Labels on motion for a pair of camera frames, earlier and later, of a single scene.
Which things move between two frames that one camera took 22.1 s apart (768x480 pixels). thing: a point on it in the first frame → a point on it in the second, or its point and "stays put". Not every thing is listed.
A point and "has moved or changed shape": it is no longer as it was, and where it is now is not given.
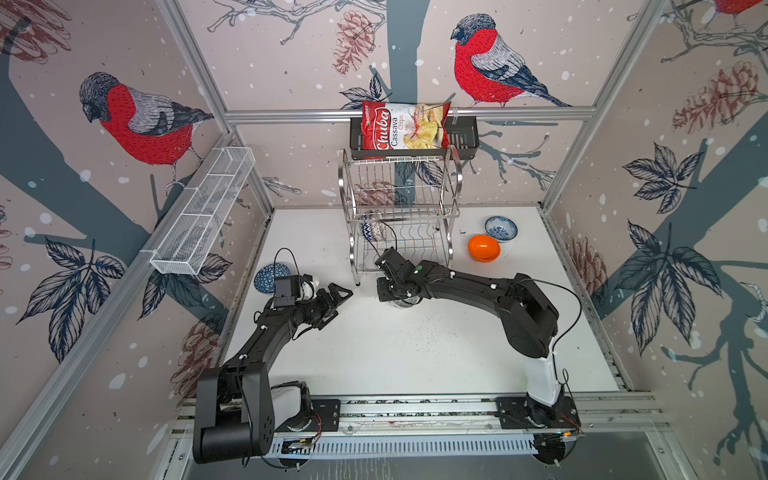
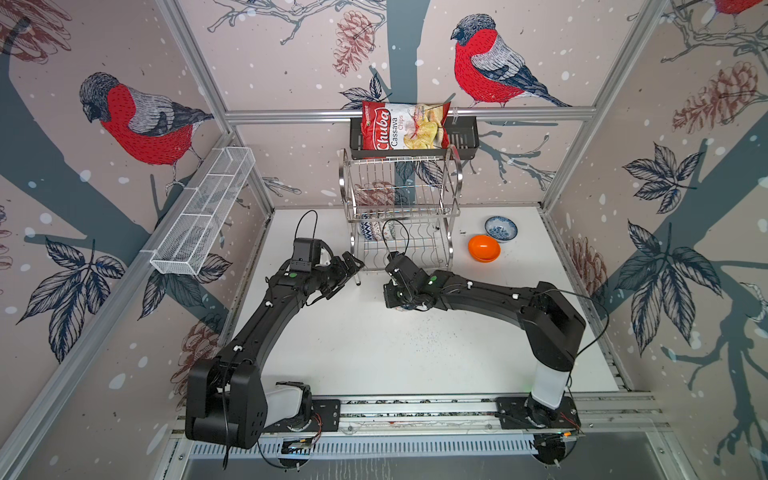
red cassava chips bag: x=399 y=126 stays put
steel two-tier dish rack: x=403 y=203 stays put
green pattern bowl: x=407 y=302 has moved or changed shape
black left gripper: x=327 y=304 → x=342 y=272
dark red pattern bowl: x=379 y=231 stays put
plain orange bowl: x=484 y=248 stays put
